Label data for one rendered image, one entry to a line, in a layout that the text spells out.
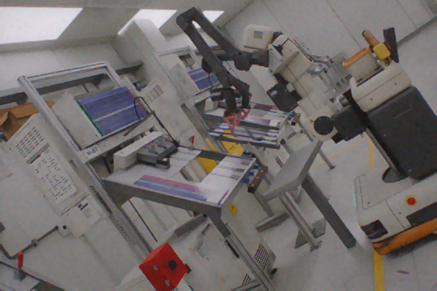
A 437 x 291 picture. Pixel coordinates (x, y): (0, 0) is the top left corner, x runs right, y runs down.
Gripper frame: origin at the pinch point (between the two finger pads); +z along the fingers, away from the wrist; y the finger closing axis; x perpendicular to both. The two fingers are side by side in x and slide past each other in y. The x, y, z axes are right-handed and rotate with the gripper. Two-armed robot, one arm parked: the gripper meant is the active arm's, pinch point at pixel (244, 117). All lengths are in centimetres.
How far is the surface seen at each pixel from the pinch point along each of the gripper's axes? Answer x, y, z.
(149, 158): -41, 74, 14
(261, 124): 6.6, -37.6, 14.3
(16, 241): -164, 65, 109
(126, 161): -50, 85, 13
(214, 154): -10.2, 38.8, 18.4
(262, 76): -61, -396, 26
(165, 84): -86, -43, -10
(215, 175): 2, 72, 18
